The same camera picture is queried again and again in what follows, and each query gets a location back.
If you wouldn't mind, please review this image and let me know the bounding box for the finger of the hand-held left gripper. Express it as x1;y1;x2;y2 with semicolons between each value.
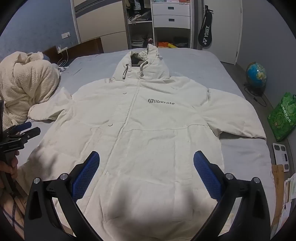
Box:
20;127;41;143
3;122;32;136

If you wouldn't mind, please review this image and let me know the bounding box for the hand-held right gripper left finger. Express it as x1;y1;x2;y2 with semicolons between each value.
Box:
24;151;103;241

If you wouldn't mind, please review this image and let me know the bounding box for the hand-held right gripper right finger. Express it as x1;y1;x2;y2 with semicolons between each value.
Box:
192;150;271;241

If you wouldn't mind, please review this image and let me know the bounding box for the white hooded jacket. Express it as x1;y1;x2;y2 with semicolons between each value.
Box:
17;44;267;241

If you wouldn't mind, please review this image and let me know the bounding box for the person's left hand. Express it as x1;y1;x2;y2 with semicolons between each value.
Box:
0;158;19;180

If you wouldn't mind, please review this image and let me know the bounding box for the cream textured blanket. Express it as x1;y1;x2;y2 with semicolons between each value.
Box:
0;51;61;130

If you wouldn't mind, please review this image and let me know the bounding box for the plaid cloth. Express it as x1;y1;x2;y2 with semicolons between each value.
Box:
0;191;26;233

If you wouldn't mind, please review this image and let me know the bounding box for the wooden board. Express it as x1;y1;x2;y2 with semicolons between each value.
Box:
270;164;285;234

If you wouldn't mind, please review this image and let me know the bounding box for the white bathroom scale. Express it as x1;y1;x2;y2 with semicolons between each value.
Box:
272;142;291;173

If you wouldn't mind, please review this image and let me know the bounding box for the pile of papers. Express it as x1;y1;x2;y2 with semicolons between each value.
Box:
283;173;296;232

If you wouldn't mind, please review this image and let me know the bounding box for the green shopping bag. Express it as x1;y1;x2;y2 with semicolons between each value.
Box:
268;92;296;142

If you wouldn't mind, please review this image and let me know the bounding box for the dark wooden headboard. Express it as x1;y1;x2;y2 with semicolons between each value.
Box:
43;37;104;64

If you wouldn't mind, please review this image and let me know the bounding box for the blue globe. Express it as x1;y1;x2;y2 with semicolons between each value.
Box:
245;61;267;96

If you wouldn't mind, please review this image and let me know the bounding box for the bed with grey sheet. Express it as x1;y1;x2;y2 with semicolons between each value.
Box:
5;47;278;241

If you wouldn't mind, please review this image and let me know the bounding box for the cream wardrobe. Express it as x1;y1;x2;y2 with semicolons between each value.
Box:
70;0;128;50

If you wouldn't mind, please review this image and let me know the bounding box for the stack of books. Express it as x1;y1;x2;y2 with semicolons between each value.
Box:
131;35;145;48

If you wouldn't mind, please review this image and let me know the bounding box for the black racket bag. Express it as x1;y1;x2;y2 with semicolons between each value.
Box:
198;5;213;48

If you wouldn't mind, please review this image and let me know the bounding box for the white drawer cabinet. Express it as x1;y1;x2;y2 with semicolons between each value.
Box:
150;0;193;49

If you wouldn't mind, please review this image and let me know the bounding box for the white door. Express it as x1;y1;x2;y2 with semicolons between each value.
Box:
205;0;243;65

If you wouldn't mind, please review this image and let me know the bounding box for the open white shelf unit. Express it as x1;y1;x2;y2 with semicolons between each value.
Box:
122;0;154;50

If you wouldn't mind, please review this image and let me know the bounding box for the white drawer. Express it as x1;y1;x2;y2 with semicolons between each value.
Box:
153;15;191;29
152;3;191;16

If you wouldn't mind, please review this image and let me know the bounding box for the white charging cable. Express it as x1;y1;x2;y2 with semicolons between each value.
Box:
57;50;70;71

